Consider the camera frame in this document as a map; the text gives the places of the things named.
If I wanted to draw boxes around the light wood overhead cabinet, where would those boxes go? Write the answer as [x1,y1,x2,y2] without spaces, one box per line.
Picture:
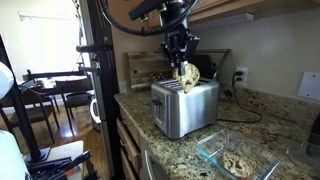
[146,0,320,26]

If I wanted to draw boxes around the square clear glass container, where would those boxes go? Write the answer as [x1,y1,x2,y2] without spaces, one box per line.
[195,128,282,180]

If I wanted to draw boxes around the slatted wooden cutting board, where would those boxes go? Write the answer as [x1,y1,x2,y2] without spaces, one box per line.
[125,50,175,90]

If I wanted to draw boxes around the clear drinking glass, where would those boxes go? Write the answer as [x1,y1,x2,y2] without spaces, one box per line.
[285,132,320,169]

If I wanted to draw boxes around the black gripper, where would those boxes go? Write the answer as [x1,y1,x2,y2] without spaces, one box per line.
[159,1,201,77]

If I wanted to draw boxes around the white blank wall plate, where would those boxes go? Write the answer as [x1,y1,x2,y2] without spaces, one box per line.
[297,71,320,102]

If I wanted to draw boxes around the white rounded housing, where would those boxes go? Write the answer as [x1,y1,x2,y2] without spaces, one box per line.
[0,61,15,101]
[0,129,32,180]

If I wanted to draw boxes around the white under-cabinet light strip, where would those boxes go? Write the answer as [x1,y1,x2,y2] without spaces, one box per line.
[189,12,256,32]

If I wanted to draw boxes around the dark wooden dining table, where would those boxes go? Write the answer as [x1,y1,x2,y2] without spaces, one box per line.
[24,75,96,98]

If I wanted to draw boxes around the stainless steel two-slot toaster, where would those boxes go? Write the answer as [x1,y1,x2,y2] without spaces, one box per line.
[150,77,221,140]

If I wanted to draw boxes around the light coloured robot desk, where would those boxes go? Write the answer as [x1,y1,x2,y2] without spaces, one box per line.
[23,139,85,180]

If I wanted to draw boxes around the white round appliance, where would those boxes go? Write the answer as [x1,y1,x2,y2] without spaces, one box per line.
[88,96,103,125]

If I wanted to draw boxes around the white wall power outlet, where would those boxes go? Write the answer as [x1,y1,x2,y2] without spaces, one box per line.
[232,66,249,88]

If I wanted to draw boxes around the wrist stereo camera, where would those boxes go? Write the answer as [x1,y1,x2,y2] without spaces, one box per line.
[128,0,168,22]

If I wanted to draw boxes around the black tools on desk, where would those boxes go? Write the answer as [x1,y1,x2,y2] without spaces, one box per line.
[25,149,101,180]

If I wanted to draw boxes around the sourdough bread slice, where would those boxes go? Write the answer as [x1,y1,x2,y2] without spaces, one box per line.
[171,62,201,95]
[220,150,258,179]

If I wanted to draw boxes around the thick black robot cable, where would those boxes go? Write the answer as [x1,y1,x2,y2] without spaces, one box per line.
[97,0,198,38]

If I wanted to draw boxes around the light wood counter drawers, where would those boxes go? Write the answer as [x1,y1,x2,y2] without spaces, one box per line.
[114,103,145,180]

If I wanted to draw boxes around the stainless dishwasher front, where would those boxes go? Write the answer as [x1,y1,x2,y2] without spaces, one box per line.
[139,136,173,180]

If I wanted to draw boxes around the dark wooden dining chair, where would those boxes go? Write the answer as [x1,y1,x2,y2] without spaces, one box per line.
[54,78,97,130]
[0,87,61,145]

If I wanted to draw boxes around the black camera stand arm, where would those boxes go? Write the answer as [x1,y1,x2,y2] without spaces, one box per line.
[0,34,52,165]

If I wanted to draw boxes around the tall black stand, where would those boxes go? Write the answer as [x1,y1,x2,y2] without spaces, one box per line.
[75,0,123,180]

